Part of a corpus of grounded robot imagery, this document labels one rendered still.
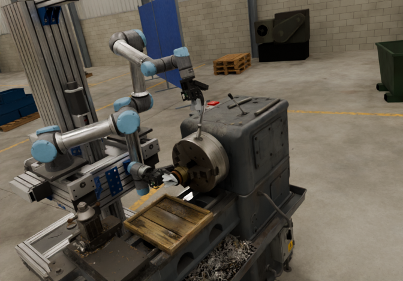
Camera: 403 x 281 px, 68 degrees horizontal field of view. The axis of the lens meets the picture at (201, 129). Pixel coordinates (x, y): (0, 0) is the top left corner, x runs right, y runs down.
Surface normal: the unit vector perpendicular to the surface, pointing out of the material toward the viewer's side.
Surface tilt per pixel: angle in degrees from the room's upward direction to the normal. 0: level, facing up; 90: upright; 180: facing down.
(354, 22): 90
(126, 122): 89
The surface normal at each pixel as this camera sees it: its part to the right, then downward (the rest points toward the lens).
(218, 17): -0.50, 0.38
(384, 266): -0.15, -0.92
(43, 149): 0.15, 0.35
